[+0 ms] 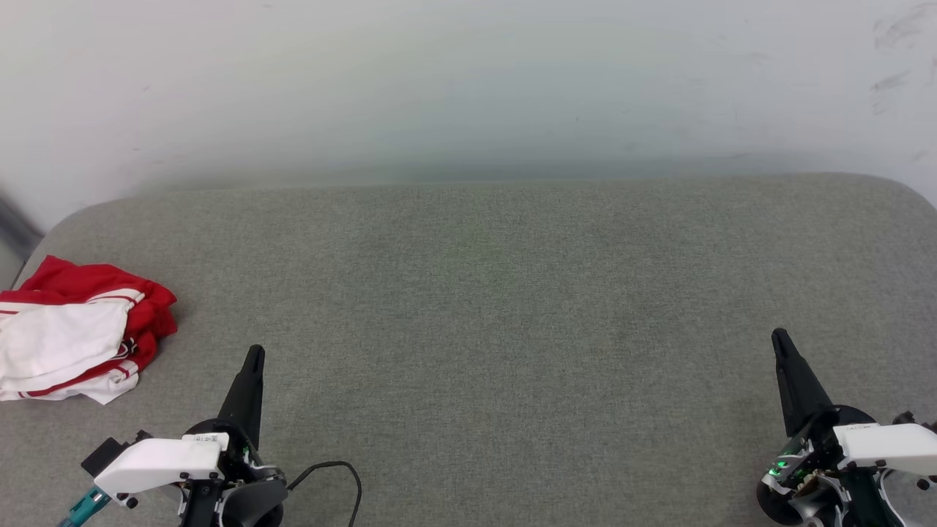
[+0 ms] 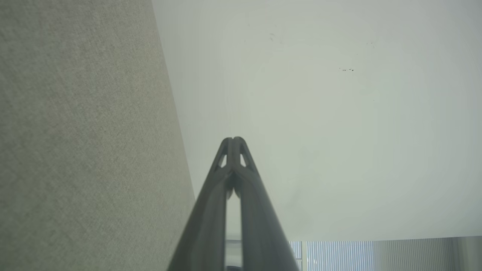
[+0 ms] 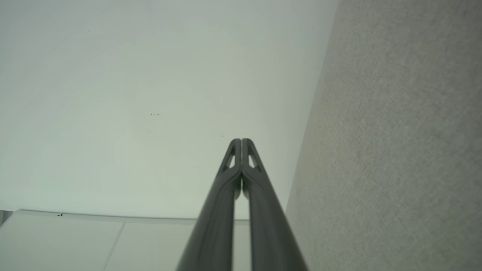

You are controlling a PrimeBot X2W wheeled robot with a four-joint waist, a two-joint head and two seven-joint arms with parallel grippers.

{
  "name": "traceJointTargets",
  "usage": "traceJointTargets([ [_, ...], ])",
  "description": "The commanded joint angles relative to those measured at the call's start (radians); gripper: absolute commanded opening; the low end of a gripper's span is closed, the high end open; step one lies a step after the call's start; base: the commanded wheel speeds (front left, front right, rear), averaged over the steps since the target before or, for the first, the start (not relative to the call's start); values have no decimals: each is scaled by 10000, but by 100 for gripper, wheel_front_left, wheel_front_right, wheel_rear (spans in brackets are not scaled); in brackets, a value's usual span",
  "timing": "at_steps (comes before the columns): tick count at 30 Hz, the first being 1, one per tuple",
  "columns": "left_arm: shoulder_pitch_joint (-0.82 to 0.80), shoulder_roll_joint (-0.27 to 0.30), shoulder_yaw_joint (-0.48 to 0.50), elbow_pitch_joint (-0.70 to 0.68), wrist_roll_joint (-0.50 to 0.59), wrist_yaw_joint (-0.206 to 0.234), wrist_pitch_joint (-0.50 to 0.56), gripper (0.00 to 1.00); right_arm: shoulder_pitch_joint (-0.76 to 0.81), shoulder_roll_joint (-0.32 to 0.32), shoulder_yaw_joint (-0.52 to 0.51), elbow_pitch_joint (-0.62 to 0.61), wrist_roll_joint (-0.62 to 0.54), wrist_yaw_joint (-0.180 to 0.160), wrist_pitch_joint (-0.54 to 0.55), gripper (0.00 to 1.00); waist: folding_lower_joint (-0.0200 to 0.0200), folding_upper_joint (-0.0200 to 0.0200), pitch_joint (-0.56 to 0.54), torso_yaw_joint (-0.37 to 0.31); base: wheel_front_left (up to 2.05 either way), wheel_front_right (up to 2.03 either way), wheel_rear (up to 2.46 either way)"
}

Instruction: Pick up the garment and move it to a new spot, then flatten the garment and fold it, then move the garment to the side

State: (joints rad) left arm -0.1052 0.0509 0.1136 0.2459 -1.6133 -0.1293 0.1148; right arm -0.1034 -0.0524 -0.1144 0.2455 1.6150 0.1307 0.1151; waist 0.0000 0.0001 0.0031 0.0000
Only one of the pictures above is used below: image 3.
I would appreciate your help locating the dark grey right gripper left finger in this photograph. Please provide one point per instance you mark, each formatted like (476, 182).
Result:
(214, 226)

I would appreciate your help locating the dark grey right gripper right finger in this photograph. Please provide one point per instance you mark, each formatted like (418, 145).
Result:
(271, 226)

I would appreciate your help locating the grey fabric sofa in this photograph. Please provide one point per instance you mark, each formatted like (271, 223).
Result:
(395, 143)

